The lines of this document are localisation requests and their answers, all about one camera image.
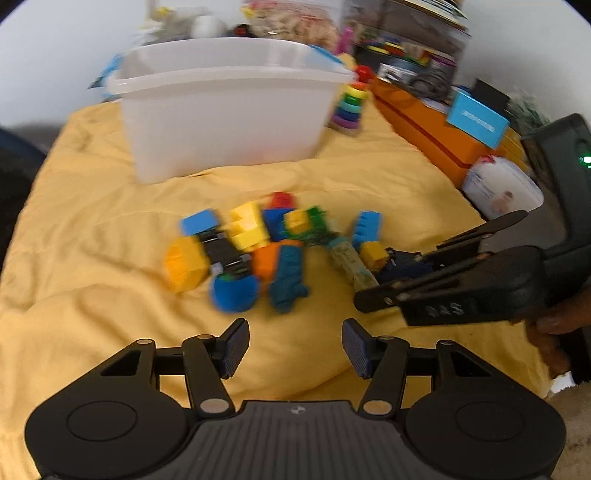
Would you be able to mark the black device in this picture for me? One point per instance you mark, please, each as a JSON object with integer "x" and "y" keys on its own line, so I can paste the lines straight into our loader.
{"x": 491, "y": 94}

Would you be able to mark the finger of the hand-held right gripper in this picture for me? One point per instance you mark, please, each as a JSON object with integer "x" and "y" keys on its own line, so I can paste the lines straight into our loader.
{"x": 378, "y": 297}
{"x": 489, "y": 228}

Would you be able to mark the dark blue toy vehicle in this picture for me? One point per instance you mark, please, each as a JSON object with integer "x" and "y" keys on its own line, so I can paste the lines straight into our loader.
{"x": 404, "y": 265}

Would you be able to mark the person's right hand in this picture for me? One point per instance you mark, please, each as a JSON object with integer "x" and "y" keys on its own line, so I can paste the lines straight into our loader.
{"x": 563, "y": 321}

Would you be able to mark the black toy car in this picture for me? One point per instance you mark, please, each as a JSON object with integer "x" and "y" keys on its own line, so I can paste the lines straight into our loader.
{"x": 221, "y": 251}

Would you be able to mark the stack of books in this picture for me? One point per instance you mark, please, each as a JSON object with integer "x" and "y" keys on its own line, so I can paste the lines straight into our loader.
{"x": 438, "y": 9}

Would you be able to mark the yellow box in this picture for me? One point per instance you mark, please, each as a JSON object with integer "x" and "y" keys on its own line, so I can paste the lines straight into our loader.
{"x": 512, "y": 143}

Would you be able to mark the dark blue toy block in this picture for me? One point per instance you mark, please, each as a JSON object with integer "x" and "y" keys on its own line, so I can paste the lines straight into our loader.
{"x": 273, "y": 224}

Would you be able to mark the small white box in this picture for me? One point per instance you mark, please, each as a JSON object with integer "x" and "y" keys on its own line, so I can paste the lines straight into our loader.
{"x": 392, "y": 73}

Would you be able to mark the white plush toy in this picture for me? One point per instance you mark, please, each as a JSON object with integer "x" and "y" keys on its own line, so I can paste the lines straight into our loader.
{"x": 166, "y": 23}

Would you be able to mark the blue cardboard box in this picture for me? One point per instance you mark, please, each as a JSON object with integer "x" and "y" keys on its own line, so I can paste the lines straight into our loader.
{"x": 475, "y": 120}

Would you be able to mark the orange box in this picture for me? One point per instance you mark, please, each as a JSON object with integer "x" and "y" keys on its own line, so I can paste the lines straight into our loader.
{"x": 425, "y": 134}

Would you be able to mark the yellow cloth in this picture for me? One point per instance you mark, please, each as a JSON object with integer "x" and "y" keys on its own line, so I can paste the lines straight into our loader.
{"x": 115, "y": 277}

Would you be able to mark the light blue toy block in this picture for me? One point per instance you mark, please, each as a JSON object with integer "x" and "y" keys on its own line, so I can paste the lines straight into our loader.
{"x": 367, "y": 226}
{"x": 201, "y": 221}

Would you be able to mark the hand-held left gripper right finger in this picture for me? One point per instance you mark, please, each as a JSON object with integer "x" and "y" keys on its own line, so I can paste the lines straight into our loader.
{"x": 355, "y": 348}

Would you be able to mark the clear plastic toy box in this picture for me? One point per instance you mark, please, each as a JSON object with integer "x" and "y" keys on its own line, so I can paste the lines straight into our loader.
{"x": 415, "y": 27}

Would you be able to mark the white plastic storage bin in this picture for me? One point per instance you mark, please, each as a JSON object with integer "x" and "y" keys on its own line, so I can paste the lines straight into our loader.
{"x": 221, "y": 124}

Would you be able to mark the white wet wipes pack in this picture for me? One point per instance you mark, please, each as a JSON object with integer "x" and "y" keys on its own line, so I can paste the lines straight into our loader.
{"x": 498, "y": 189}

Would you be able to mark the red toy block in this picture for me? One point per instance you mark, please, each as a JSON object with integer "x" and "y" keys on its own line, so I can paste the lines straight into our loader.
{"x": 282, "y": 201}

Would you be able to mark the orange toy block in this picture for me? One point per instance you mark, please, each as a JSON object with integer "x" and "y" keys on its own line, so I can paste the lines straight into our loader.
{"x": 265, "y": 263}

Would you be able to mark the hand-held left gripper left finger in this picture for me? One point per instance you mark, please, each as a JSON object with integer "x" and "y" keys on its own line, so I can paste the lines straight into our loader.
{"x": 236, "y": 348}

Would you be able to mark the bag of wooden blocks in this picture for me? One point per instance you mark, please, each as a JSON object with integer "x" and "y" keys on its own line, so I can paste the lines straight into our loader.
{"x": 295, "y": 25}

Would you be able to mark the yellow and green toy block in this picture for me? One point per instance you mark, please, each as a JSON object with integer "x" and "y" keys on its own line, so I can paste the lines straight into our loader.
{"x": 295, "y": 220}

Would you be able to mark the purple tin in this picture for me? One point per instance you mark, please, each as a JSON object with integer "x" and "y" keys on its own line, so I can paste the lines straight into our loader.
{"x": 438, "y": 57}

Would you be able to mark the white ball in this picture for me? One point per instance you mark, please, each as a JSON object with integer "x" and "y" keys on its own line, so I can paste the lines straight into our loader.
{"x": 208, "y": 26}

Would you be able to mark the clear bag of green pieces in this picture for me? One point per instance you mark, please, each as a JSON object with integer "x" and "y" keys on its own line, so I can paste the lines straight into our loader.
{"x": 531, "y": 110}

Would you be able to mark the blue round toy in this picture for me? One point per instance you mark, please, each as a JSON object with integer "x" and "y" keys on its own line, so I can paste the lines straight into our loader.
{"x": 233, "y": 290}

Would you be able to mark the teal toy block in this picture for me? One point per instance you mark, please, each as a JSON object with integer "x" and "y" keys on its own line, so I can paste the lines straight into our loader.
{"x": 288, "y": 281}

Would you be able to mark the pink toy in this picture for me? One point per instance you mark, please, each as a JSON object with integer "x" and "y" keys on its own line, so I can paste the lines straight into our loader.
{"x": 345, "y": 40}

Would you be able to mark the small yellow toy block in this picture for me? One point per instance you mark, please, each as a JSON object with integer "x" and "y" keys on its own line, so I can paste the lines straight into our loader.
{"x": 373, "y": 256}

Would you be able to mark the orange-yellow toy piece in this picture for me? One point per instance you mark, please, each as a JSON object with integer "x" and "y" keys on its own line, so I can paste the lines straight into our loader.
{"x": 184, "y": 263}

